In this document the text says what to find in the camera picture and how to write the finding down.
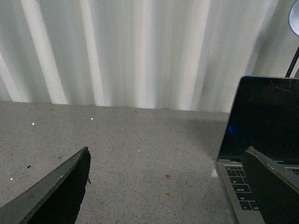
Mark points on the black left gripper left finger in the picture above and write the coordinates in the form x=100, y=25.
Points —
x=55, y=199

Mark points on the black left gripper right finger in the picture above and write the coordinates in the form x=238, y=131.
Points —
x=275, y=188

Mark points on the grey laptop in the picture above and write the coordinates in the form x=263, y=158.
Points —
x=265, y=116

